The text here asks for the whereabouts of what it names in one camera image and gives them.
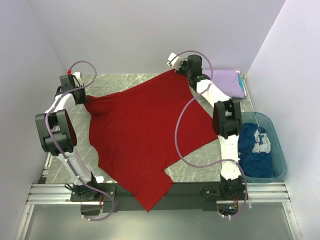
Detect blue plastic bin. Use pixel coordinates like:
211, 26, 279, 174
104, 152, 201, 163
241, 112, 287, 183

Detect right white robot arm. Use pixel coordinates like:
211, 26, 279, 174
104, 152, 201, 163
167, 54, 243, 200

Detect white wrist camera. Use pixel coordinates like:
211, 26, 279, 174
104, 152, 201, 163
167, 52, 183, 70
67, 69, 84, 87

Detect folded purple t shirt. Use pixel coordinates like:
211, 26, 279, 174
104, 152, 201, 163
203, 70, 245, 102

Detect folded pink t shirt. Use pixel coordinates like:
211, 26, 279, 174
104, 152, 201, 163
236, 70, 248, 98

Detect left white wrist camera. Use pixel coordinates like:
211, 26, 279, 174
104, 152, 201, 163
67, 69, 84, 87

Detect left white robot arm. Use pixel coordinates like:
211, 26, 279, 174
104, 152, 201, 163
34, 72, 100, 201

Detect black base beam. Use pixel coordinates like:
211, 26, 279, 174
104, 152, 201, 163
69, 181, 248, 214

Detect folded light blue t shirt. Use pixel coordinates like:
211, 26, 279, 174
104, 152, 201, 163
238, 73, 245, 92

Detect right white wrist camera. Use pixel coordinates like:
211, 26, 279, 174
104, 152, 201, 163
167, 52, 183, 70

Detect red t shirt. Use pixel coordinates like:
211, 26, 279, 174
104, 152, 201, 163
85, 70, 218, 211

